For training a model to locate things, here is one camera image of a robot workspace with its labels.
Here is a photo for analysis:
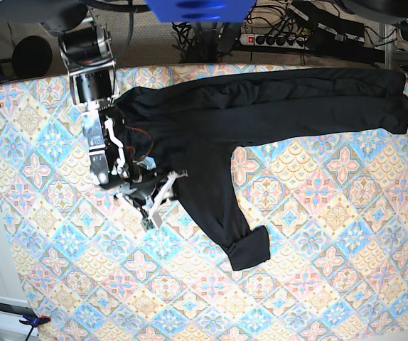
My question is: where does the black t-shirt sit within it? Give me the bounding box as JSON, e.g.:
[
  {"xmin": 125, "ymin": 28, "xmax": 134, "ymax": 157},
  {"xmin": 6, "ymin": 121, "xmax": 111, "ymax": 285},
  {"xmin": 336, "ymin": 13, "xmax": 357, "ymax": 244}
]
[{"xmin": 115, "ymin": 68, "xmax": 408, "ymax": 271}]

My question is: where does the white floor box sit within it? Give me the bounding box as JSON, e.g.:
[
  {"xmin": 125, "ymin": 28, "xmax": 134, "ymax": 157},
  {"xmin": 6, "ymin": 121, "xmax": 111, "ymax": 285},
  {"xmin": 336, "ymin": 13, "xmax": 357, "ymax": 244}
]
[{"xmin": 0, "ymin": 296, "xmax": 34, "ymax": 335}]

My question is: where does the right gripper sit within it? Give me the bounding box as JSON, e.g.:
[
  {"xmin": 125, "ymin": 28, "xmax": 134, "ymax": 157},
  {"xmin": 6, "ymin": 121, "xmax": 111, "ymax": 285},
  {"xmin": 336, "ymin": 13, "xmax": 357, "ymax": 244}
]
[{"xmin": 113, "ymin": 166, "xmax": 188, "ymax": 220}]

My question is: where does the black round stool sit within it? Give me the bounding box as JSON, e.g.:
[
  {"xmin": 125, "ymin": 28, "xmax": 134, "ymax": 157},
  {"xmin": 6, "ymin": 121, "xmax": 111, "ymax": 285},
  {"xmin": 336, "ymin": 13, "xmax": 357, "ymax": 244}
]
[{"xmin": 11, "ymin": 36, "xmax": 53, "ymax": 79}]

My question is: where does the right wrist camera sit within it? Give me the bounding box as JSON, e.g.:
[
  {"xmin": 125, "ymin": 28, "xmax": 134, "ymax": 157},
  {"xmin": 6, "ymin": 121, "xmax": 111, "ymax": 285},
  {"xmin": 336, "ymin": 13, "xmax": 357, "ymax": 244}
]
[{"xmin": 141, "ymin": 212, "xmax": 163, "ymax": 232}]

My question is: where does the white power strip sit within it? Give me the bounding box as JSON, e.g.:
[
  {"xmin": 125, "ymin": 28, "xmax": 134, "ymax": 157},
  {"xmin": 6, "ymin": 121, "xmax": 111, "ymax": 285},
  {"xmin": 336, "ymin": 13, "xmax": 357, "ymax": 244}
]
[{"xmin": 239, "ymin": 33, "xmax": 308, "ymax": 50}]

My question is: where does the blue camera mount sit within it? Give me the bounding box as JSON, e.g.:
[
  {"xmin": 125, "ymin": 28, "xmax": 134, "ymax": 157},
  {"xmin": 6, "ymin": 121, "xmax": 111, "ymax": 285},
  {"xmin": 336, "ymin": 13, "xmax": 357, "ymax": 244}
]
[{"xmin": 146, "ymin": 0, "xmax": 256, "ymax": 23}]

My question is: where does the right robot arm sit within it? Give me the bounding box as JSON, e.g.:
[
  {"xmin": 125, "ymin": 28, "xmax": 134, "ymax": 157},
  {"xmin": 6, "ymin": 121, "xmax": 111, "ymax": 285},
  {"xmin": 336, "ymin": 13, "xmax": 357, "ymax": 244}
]
[{"xmin": 0, "ymin": 1, "xmax": 187, "ymax": 230}]

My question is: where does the patterned tablecloth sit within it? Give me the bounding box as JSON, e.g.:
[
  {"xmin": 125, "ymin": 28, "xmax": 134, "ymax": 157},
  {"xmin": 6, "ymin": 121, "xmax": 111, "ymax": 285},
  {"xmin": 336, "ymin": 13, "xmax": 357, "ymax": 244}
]
[{"xmin": 0, "ymin": 76, "xmax": 408, "ymax": 340}]

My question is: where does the blue clamp bottom left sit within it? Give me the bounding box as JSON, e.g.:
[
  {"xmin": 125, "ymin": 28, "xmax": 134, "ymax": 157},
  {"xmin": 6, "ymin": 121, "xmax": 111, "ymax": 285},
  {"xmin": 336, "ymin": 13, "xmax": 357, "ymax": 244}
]
[{"xmin": 0, "ymin": 313, "xmax": 51, "ymax": 328}]

